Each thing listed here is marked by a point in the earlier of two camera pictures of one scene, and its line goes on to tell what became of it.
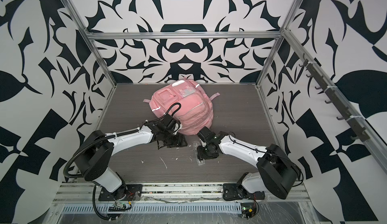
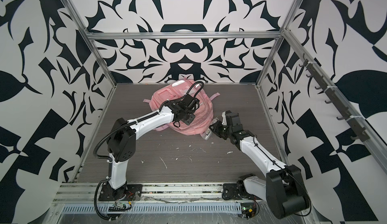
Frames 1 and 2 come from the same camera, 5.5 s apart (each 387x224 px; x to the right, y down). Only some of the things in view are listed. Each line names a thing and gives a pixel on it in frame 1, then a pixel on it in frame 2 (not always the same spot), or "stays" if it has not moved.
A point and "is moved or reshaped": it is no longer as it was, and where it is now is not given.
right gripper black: [201, 155] -> [216, 128]
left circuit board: [118, 207] stays
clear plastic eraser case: [196, 144] is moved or reshaped
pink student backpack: [186, 101] stays
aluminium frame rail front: [202, 193] stays
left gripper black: [179, 142] -> [192, 117]
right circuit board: [248, 209] stays
